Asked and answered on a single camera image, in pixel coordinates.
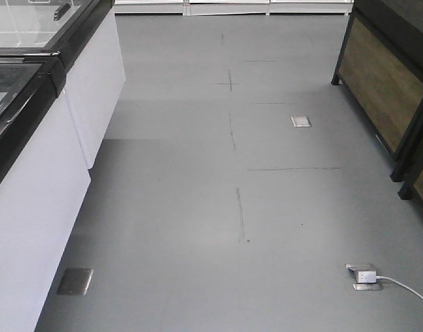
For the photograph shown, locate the far steel floor socket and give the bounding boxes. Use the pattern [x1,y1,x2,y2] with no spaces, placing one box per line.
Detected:
[291,116,312,128]

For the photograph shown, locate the white shelf base rear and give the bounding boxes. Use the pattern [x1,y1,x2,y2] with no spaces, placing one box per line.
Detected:
[114,0,354,16]

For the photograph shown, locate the near white chest freezer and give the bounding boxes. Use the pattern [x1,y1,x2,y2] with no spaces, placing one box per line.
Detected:
[0,58,91,331]

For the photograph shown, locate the white chest freezer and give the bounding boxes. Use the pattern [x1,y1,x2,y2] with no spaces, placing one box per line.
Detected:
[0,1,125,169]
[0,58,91,331]

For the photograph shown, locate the closed steel floor box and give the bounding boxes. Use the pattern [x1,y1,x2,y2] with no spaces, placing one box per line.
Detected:
[57,268,93,296]

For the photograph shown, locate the far white chest freezer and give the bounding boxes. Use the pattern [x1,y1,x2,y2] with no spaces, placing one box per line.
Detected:
[0,1,125,169]

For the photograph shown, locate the open floor socket with plug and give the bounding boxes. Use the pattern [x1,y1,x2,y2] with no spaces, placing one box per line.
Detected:
[345,264,383,291]

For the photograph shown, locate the black wood-panel display stand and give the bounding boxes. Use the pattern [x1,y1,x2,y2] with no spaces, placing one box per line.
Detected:
[332,1,423,182]

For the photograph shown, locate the near black wood display stand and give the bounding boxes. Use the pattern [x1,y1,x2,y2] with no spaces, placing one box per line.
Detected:
[398,157,423,211]

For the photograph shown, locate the white power cable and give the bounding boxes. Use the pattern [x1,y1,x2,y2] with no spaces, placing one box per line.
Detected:
[375,275,423,311]

